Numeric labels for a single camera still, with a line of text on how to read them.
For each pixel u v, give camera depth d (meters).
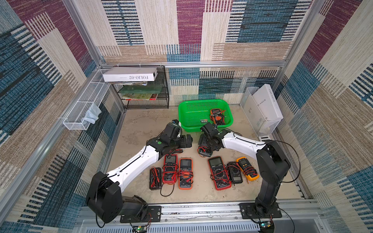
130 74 0.79
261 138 1.00
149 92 0.96
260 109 0.95
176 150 0.94
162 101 1.24
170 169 0.83
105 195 0.40
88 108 0.69
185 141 0.73
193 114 1.15
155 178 0.81
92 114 0.67
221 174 0.82
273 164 0.48
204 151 0.87
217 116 1.08
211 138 0.70
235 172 0.83
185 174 0.82
